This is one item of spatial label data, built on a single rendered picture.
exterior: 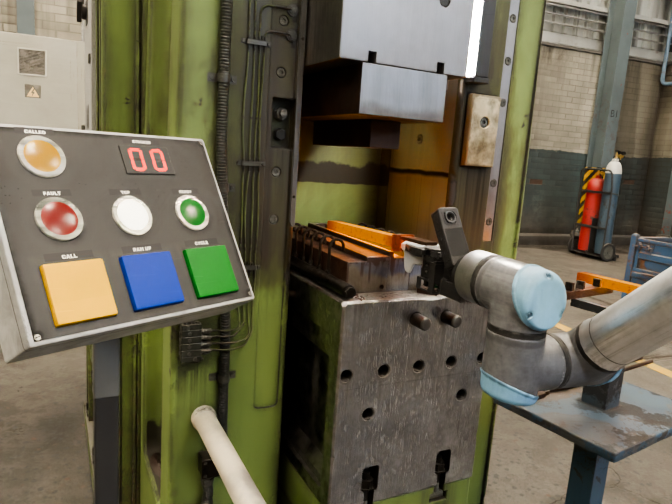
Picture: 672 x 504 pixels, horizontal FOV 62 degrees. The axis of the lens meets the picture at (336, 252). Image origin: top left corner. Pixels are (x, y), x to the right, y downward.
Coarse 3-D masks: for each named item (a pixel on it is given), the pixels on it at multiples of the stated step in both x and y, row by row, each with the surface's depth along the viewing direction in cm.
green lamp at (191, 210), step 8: (184, 200) 84; (192, 200) 85; (184, 208) 83; (192, 208) 84; (200, 208) 86; (184, 216) 83; (192, 216) 84; (200, 216) 85; (192, 224) 83; (200, 224) 85
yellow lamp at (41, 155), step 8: (32, 144) 70; (40, 144) 70; (48, 144) 71; (24, 152) 68; (32, 152) 69; (40, 152) 70; (48, 152) 71; (56, 152) 72; (32, 160) 69; (40, 160) 69; (48, 160) 70; (56, 160) 71; (40, 168) 69; (48, 168) 70; (56, 168) 71
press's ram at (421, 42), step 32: (320, 0) 109; (352, 0) 102; (384, 0) 104; (416, 0) 107; (448, 0) 111; (320, 32) 109; (352, 32) 103; (384, 32) 106; (416, 32) 109; (448, 32) 112; (320, 64) 112; (384, 64) 107; (416, 64) 110; (448, 64) 113
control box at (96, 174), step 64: (0, 128) 68; (0, 192) 65; (64, 192) 71; (128, 192) 78; (192, 192) 86; (0, 256) 64; (64, 256) 68; (0, 320) 66; (128, 320) 71; (192, 320) 87
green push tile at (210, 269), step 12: (192, 252) 81; (204, 252) 83; (216, 252) 84; (192, 264) 80; (204, 264) 82; (216, 264) 83; (228, 264) 85; (192, 276) 80; (204, 276) 81; (216, 276) 83; (228, 276) 84; (204, 288) 80; (216, 288) 82; (228, 288) 83
